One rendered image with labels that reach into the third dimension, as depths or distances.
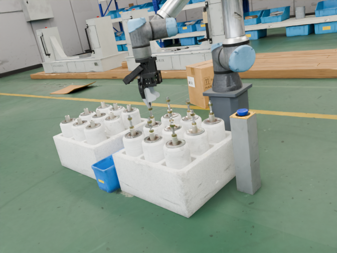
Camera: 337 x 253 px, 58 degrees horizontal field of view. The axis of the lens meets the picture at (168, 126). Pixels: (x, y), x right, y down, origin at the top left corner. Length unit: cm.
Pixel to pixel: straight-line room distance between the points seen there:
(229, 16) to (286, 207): 78
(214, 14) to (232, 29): 188
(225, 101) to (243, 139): 41
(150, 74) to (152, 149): 30
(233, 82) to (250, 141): 44
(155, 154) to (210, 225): 33
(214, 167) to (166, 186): 21
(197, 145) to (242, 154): 17
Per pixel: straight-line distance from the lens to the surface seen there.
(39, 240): 129
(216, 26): 323
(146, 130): 133
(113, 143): 151
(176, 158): 109
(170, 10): 140
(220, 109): 153
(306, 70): 282
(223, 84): 150
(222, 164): 125
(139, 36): 124
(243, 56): 136
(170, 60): 357
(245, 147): 114
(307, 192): 126
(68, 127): 168
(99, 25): 452
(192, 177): 111
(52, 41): 567
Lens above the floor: 70
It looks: 20 degrees down
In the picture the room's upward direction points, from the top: 10 degrees counter-clockwise
